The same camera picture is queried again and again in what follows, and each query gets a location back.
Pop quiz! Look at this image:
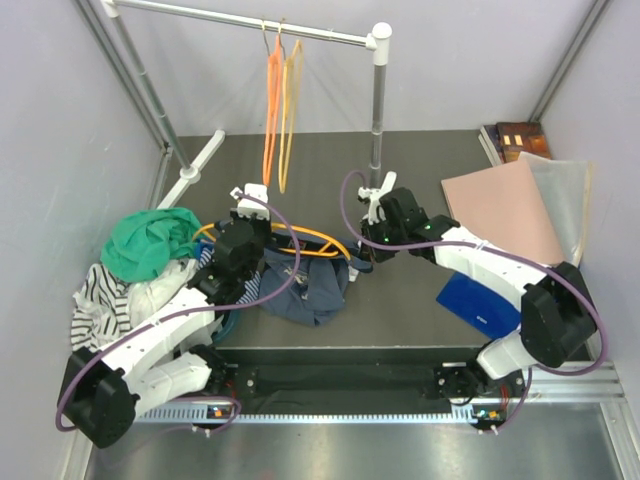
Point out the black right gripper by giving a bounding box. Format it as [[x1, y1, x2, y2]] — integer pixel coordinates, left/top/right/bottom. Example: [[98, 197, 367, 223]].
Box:
[[359, 214, 407, 265]]

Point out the yellow orange plastic hanger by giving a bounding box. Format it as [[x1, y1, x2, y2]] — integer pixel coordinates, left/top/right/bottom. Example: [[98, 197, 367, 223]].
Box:
[[191, 222, 351, 260]]

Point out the navy blue tank top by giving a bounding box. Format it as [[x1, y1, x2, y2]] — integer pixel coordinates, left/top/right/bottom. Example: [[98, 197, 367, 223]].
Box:
[[259, 240, 373, 327]]

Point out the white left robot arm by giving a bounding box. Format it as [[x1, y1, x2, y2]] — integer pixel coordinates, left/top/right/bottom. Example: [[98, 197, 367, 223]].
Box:
[[55, 183, 271, 448]]

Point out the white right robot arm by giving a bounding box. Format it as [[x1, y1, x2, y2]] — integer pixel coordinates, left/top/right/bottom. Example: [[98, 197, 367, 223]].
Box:
[[358, 187, 599, 396]]

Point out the tan yellow velvet hanger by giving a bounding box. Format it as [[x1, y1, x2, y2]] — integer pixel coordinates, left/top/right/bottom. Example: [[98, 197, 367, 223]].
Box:
[[278, 40, 304, 194]]

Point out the orange velvet hanger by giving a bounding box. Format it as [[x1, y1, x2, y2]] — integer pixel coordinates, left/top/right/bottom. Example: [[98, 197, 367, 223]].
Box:
[[262, 25, 284, 186]]

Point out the blue white striped shirt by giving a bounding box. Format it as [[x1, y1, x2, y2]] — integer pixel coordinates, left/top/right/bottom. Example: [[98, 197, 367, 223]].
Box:
[[236, 272, 261, 305]]

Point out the blue laundry basin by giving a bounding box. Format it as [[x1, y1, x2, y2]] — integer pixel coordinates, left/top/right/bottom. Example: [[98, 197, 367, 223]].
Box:
[[211, 306, 244, 345]]

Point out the green garment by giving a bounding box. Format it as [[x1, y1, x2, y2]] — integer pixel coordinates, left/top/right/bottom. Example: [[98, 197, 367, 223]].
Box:
[[100, 207, 202, 283]]

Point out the pink folder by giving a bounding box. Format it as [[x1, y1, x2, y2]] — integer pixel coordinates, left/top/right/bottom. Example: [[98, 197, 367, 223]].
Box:
[[441, 161, 566, 265]]

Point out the grey white garment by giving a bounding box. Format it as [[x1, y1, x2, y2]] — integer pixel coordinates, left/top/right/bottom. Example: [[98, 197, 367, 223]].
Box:
[[127, 259, 223, 353]]

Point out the blue clipboard folder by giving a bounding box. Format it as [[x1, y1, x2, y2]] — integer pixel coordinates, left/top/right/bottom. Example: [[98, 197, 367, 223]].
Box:
[[436, 273, 520, 340]]

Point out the brown book stack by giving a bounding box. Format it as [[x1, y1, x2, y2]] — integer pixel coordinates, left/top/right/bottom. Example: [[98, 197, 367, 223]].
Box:
[[478, 122, 552, 166]]

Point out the black white striped shirt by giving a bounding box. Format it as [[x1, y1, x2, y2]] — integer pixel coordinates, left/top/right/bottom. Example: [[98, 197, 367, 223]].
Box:
[[70, 263, 132, 352]]

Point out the translucent plastic folder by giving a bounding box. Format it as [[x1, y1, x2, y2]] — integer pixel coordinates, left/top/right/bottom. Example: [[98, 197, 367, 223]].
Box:
[[518, 152, 593, 266]]

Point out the silver white clothes rack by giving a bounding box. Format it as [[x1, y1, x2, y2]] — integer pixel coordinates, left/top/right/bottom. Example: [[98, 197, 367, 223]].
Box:
[[101, 1, 392, 188]]

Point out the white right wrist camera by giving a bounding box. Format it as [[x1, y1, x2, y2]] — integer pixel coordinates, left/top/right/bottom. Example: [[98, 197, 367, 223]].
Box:
[[357, 187, 390, 225]]

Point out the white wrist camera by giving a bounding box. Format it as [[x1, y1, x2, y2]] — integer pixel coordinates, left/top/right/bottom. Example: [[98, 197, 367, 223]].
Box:
[[230, 183, 270, 220], [357, 187, 390, 225]]

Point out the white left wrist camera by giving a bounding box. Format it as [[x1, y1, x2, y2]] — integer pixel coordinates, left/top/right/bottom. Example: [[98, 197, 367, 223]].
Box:
[[230, 183, 270, 220]]

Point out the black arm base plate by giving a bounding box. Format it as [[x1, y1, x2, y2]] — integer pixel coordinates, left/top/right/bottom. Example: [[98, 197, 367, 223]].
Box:
[[214, 346, 524, 414]]

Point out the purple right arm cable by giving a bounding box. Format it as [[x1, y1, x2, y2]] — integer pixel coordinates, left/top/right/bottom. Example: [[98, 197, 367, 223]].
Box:
[[340, 170, 609, 376]]

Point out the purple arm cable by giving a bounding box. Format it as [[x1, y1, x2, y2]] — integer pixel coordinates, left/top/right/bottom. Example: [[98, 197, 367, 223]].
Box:
[[55, 193, 302, 433], [340, 170, 609, 376]]

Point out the grey slotted cable duct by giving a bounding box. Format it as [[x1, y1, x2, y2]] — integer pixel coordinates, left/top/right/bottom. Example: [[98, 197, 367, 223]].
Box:
[[135, 401, 478, 425]]

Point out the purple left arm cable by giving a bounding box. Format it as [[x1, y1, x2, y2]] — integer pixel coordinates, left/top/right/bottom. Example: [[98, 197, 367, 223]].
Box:
[[55, 193, 302, 433]]

